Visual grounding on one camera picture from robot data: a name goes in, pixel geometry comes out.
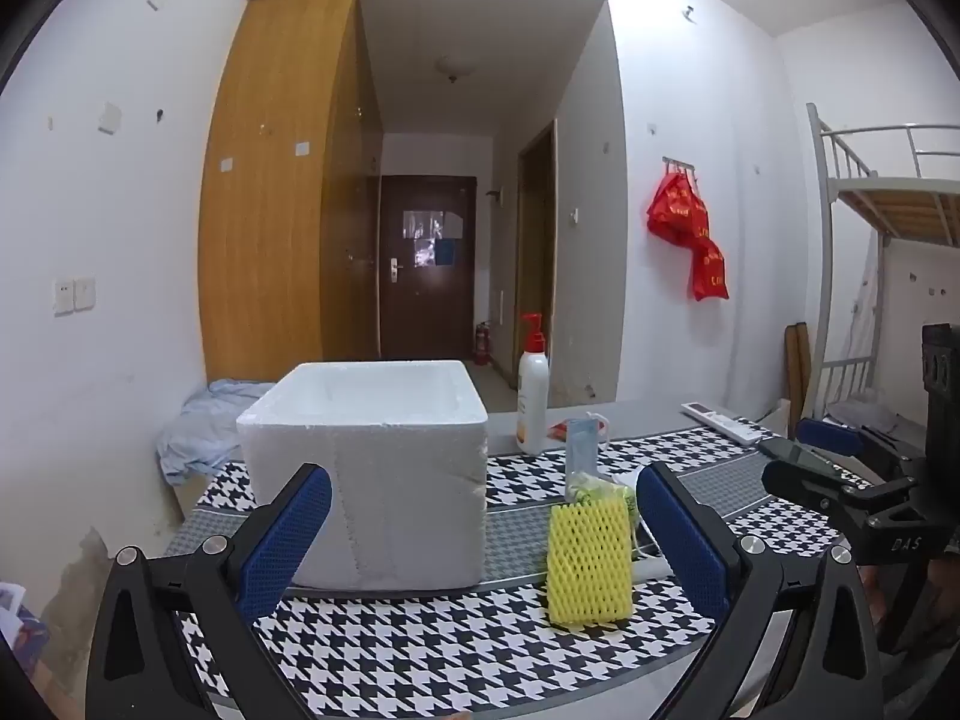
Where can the red plastic bag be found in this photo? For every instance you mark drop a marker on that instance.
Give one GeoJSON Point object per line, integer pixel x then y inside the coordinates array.
{"type": "Point", "coordinates": [679, 210]}

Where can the wooden wardrobe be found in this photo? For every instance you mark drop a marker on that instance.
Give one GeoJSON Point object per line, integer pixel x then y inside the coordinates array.
{"type": "Point", "coordinates": [262, 240]}

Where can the red fire extinguisher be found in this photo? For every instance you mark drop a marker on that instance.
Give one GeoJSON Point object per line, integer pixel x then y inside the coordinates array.
{"type": "Point", "coordinates": [482, 345]}

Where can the metal wall hook rack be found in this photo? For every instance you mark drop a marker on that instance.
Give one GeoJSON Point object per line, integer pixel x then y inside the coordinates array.
{"type": "Point", "coordinates": [679, 163]}

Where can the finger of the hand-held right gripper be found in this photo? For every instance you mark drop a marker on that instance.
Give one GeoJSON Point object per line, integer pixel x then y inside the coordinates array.
{"type": "Point", "coordinates": [810, 486]}
{"type": "Point", "coordinates": [829, 436]}

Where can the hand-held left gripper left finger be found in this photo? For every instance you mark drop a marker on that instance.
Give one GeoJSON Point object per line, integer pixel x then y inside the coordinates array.
{"type": "Point", "coordinates": [289, 540]}

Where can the wooden boards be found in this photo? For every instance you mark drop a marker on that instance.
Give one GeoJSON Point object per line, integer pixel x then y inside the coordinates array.
{"type": "Point", "coordinates": [797, 375]}

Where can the houndstooth table mat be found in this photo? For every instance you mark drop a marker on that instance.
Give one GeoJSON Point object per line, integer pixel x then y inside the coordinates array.
{"type": "Point", "coordinates": [450, 652]}

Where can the white blank wall plate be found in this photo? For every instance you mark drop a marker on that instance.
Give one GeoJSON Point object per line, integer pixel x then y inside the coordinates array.
{"type": "Point", "coordinates": [110, 118]}

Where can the white wall socket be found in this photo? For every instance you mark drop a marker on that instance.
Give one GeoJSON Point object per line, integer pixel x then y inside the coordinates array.
{"type": "Point", "coordinates": [63, 296]}

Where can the dark brown entrance door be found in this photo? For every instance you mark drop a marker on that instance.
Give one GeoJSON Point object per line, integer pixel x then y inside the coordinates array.
{"type": "Point", "coordinates": [427, 300]}

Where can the white foam box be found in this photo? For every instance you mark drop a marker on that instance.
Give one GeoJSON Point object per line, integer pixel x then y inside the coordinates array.
{"type": "Point", "coordinates": [390, 480]}

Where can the round ceiling lamp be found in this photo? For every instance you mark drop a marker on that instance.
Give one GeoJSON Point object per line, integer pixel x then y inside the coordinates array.
{"type": "Point", "coordinates": [455, 67]}

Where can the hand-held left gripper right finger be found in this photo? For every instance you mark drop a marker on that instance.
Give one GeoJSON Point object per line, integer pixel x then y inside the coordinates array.
{"type": "Point", "coordinates": [679, 540]}

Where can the yellow foam net sleeve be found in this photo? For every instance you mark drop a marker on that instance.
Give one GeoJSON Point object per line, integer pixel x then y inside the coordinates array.
{"type": "Point", "coordinates": [589, 562]}

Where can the printed paper sheets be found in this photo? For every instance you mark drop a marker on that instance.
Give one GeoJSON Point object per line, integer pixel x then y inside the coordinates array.
{"type": "Point", "coordinates": [9, 600]}

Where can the black smartphone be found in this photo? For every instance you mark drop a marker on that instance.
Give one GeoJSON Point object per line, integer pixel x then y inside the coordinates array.
{"type": "Point", "coordinates": [787, 450]}

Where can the metal bunk bed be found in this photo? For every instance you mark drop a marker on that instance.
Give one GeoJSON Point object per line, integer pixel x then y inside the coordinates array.
{"type": "Point", "coordinates": [900, 202]}

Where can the white remote control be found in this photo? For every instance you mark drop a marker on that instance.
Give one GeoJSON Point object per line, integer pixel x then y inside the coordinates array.
{"type": "Point", "coordinates": [724, 424]}

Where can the light blue cloth bundle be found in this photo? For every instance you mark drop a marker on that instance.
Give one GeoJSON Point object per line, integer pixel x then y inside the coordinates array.
{"type": "Point", "coordinates": [202, 427]}

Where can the red snack packet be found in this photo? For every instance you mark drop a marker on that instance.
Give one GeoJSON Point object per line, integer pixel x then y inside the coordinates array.
{"type": "Point", "coordinates": [559, 431]}

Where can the white pump lotion bottle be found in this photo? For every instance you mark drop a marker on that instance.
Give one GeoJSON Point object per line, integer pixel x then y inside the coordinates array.
{"type": "Point", "coordinates": [532, 405]}

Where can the white wall switch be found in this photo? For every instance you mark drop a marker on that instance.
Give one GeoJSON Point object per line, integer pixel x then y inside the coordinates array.
{"type": "Point", "coordinates": [85, 292]}

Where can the blue notice sheet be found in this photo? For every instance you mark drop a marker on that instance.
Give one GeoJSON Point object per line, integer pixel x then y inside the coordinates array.
{"type": "Point", "coordinates": [446, 251]}

